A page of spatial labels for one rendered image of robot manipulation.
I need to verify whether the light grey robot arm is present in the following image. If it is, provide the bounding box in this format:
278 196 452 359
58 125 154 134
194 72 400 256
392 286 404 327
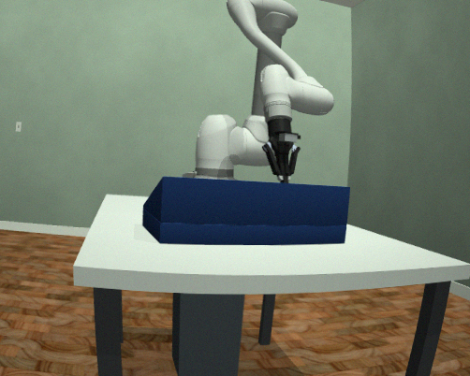
182 0 334 181

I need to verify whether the blue switch panel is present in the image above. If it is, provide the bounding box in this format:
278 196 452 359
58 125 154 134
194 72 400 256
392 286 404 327
142 177 350 245

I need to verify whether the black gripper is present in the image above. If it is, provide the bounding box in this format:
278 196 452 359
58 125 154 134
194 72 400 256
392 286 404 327
262 118 301 183

